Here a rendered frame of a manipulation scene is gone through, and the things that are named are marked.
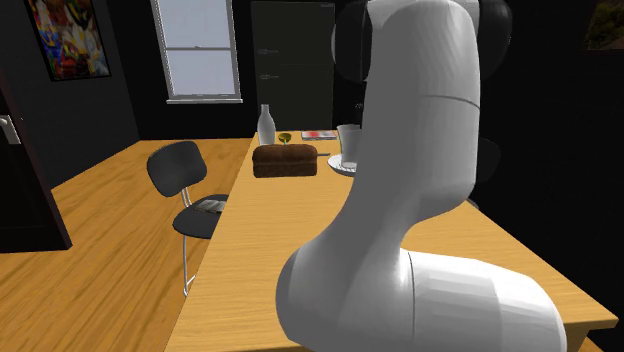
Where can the colourful wall picture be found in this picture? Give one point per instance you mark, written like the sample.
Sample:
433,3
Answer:
68,36

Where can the wooden table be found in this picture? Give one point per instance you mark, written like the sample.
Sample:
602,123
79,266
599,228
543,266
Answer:
263,234

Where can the brown bread loaf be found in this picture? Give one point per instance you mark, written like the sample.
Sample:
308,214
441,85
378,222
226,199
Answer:
284,161

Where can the white plate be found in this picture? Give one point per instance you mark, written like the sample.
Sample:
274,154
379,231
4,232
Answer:
336,163

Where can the small yellow green goblet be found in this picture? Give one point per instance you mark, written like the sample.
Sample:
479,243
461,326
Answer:
285,139

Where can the black chair with metal legs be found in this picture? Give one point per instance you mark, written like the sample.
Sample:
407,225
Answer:
180,170

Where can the black refrigerator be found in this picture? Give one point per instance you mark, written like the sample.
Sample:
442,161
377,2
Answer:
292,63

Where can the dark framed wall picture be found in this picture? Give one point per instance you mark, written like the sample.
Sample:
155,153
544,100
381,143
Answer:
604,24

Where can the clear glass cup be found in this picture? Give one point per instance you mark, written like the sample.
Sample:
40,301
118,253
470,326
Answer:
348,146

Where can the white framed window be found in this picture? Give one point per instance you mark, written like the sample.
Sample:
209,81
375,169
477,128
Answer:
197,48

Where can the clear glass bottle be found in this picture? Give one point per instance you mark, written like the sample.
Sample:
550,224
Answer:
265,128

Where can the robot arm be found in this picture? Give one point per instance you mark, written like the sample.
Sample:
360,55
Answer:
419,204

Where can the red and white book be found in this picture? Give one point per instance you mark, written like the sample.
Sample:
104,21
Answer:
319,135

